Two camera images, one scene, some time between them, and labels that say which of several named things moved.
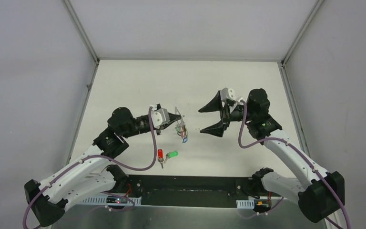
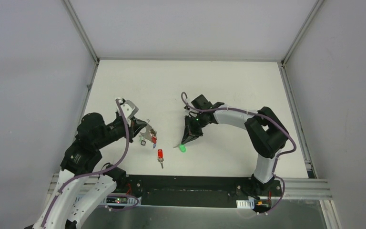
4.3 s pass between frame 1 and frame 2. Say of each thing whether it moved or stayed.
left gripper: moved
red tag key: stayed
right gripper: moved
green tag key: moved
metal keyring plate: moved
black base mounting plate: stayed
